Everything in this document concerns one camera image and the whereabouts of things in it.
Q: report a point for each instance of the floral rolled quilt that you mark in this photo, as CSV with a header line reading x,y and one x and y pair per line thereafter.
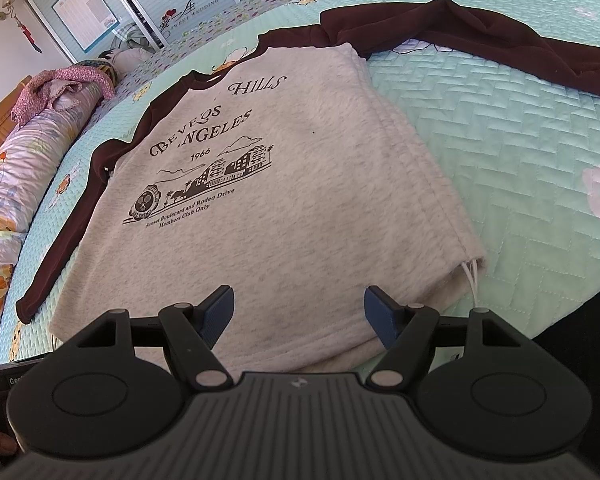
x,y
29,159

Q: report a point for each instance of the teal bee-pattern bedspread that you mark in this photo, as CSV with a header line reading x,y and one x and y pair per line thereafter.
x,y
524,154

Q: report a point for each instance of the red hanging wall ornament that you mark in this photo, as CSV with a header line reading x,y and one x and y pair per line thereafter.
x,y
26,32

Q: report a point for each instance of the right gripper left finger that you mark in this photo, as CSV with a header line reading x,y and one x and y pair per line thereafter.
x,y
191,333

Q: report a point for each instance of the grey and maroon sweatshirt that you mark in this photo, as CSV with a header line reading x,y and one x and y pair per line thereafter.
x,y
290,178

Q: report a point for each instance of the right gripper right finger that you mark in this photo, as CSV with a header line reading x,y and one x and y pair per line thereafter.
x,y
407,333

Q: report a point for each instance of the pink crumpled garment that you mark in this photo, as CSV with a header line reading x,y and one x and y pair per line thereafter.
x,y
43,90

